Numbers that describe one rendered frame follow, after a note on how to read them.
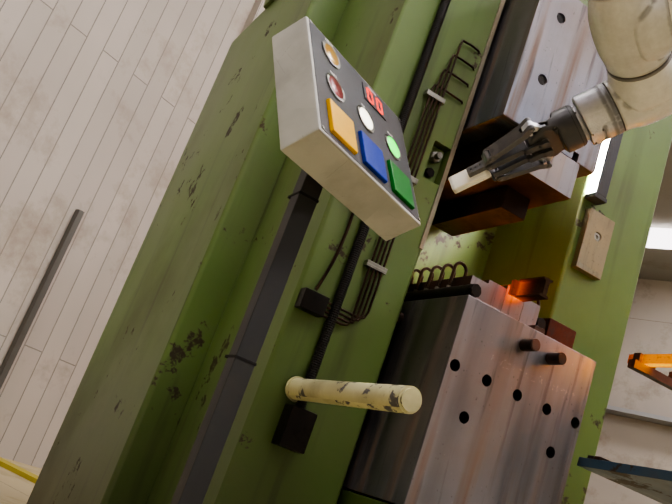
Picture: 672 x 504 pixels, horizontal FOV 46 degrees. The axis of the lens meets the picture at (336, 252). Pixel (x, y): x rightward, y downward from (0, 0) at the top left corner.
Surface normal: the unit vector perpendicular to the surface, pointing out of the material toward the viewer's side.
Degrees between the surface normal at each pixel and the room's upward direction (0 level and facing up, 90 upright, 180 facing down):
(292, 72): 90
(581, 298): 90
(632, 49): 161
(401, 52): 90
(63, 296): 90
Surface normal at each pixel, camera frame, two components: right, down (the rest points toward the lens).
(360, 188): 0.10, 0.82
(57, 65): 0.77, 0.07
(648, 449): -0.56, -0.43
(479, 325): 0.46, -0.11
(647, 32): -0.10, 0.75
